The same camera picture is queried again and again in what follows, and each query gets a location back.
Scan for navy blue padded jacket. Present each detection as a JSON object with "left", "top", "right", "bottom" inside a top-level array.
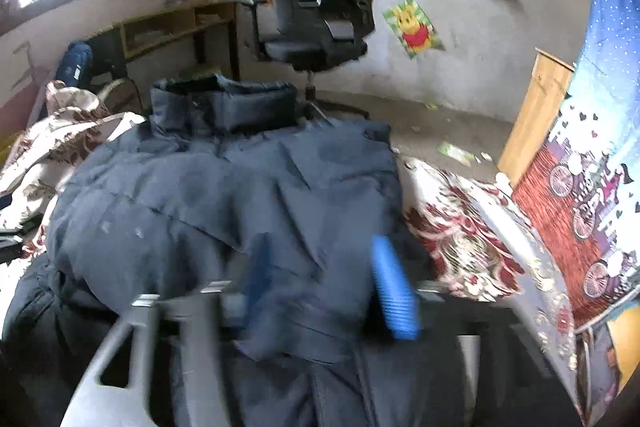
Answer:
[{"left": 2, "top": 74, "right": 471, "bottom": 427}]

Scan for floral cream red bedspread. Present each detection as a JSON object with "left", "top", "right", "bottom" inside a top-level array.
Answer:
[{"left": 0, "top": 79, "right": 584, "bottom": 413}]

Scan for blue printed curtain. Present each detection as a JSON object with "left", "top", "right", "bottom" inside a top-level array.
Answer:
[{"left": 514, "top": 0, "right": 639, "bottom": 326}]

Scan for wooden desk with shelf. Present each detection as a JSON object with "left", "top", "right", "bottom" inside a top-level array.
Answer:
[{"left": 85, "top": 0, "right": 241, "bottom": 81}]

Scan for Winnie the Pooh poster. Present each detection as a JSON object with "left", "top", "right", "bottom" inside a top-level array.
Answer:
[{"left": 383, "top": 0, "right": 444, "bottom": 58}]

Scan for blue backpack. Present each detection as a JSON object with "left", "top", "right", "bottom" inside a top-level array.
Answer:
[{"left": 54, "top": 41, "right": 93, "bottom": 89}]

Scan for black mesh office chair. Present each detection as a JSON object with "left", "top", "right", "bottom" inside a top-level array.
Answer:
[{"left": 241, "top": 0, "right": 375, "bottom": 119}]

